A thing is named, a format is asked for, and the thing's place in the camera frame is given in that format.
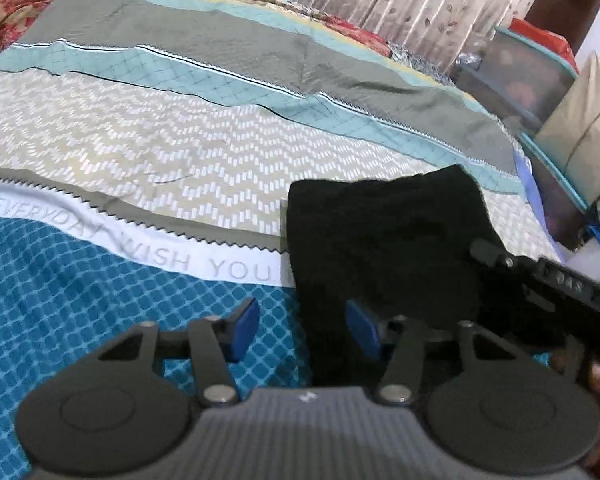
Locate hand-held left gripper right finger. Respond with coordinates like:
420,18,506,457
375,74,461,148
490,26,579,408
344,299,525,406

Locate red cloth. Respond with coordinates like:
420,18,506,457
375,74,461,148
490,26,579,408
509,17,581,74

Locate black pants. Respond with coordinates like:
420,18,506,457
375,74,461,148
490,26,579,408
286,164,531,387

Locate patterned teal and beige bedsheet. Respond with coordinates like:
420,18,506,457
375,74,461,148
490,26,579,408
0,0,565,480

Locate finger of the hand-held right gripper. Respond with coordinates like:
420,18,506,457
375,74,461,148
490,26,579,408
468,238,528,275

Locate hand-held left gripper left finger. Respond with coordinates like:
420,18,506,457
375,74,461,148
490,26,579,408
99,297,261,407

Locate red floral blanket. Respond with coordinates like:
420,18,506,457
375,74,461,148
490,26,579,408
0,0,452,78

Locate grey storage box teal trim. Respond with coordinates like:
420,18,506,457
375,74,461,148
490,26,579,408
517,132,589,252
450,26,581,137

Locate beige cushion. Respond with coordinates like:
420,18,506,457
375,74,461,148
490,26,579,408
534,52,600,207

